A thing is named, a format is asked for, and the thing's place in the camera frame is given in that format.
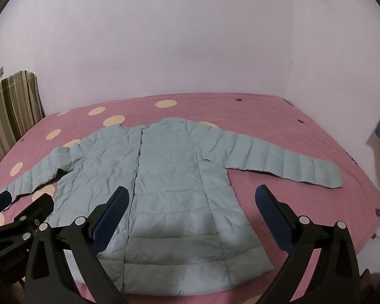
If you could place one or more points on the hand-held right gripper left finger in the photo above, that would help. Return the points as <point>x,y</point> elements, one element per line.
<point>112,215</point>

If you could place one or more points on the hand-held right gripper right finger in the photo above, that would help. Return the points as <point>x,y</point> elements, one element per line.
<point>270,215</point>

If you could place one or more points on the light blue puffer jacket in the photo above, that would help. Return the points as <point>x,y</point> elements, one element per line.
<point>171,177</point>

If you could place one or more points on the striped padded headboard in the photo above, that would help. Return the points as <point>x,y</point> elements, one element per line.
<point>9,110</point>

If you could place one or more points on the bed with pink dotted sheet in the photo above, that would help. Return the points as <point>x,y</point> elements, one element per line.
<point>272,120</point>

